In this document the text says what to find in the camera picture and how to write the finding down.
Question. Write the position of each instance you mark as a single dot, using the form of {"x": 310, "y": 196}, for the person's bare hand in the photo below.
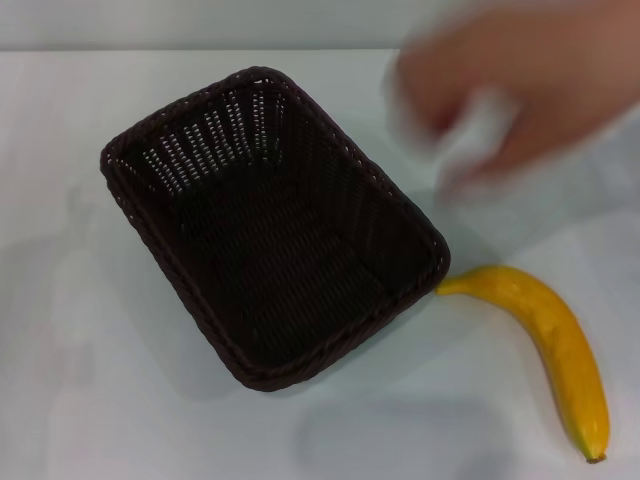
{"x": 550, "y": 65}

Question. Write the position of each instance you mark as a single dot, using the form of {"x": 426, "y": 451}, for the white wiping cloth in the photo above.
{"x": 475, "y": 140}

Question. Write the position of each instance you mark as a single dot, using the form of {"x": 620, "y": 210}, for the yellow banana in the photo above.
{"x": 565, "y": 340}

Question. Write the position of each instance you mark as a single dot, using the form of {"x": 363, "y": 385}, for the dark brown woven basket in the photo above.
{"x": 280, "y": 250}

